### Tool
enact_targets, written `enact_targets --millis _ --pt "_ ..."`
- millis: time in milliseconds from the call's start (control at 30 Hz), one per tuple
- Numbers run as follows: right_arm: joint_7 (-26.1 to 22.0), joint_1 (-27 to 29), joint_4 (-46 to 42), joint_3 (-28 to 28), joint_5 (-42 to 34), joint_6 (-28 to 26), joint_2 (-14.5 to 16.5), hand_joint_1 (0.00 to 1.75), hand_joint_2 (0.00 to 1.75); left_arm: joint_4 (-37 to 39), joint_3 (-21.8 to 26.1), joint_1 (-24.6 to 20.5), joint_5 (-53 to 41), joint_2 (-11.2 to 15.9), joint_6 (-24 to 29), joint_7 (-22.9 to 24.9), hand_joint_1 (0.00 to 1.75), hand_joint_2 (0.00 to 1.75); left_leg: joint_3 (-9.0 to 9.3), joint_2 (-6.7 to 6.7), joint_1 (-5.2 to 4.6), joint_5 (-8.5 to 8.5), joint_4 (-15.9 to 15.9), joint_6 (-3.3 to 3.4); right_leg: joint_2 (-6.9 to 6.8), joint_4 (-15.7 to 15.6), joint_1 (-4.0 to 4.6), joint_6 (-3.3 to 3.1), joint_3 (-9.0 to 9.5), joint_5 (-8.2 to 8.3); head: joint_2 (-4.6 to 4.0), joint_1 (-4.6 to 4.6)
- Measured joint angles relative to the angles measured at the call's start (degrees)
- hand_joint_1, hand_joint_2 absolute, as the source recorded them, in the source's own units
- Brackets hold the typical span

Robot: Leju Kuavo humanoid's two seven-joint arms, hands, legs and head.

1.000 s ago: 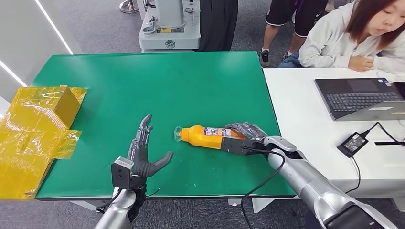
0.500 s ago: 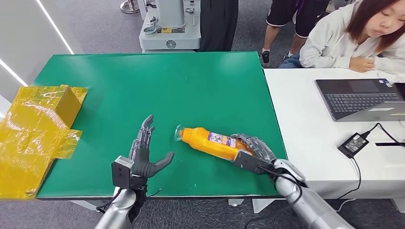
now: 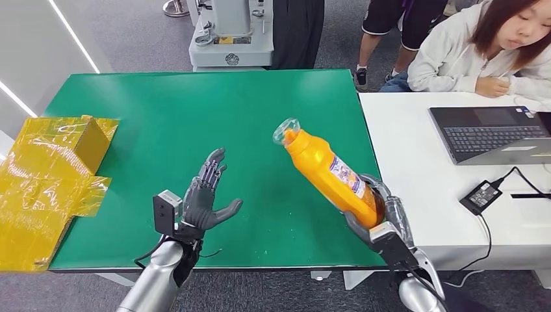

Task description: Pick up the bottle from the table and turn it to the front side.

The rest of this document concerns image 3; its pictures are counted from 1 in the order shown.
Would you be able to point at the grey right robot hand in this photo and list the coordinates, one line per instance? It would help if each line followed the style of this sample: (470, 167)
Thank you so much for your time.
(398, 215)

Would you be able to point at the standing person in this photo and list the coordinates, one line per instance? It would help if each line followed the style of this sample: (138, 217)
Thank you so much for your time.
(387, 17)
(297, 34)

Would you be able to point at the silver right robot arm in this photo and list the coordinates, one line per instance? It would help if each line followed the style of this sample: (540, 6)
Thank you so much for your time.
(415, 297)

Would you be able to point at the grey machine base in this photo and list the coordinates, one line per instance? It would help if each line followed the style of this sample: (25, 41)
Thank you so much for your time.
(232, 47)

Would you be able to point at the person's right hand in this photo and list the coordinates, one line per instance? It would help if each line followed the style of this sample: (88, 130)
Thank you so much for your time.
(493, 87)

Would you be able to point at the green table mat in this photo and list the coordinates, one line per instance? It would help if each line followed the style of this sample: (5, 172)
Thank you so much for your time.
(193, 120)

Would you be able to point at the black flat strip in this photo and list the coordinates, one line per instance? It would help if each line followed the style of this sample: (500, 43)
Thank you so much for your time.
(531, 196)

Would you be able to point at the yellow taped cardboard box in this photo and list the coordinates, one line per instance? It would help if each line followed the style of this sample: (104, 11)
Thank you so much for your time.
(38, 194)

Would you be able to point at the white table foot bracket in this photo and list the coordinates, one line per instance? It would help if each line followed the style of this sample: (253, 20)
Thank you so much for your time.
(352, 279)
(320, 275)

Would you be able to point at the chrome stanchion base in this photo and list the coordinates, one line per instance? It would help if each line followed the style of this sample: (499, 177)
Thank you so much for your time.
(175, 7)

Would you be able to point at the dark grey laptop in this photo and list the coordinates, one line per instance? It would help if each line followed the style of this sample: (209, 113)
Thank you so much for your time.
(482, 137)

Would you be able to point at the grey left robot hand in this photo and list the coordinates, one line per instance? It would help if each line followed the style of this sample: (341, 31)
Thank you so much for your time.
(200, 206)

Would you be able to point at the seated person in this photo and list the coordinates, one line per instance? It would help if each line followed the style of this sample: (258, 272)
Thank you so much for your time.
(447, 60)

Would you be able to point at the white table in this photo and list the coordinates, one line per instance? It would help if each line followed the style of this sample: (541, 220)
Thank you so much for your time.
(413, 172)

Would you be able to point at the black power adapter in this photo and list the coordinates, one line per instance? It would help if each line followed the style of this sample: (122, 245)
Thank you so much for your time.
(481, 198)

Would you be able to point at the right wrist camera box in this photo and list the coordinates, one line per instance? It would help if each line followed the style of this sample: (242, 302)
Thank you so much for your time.
(391, 245)

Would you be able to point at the orange plastic bottle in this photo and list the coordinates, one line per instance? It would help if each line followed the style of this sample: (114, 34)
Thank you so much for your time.
(323, 168)

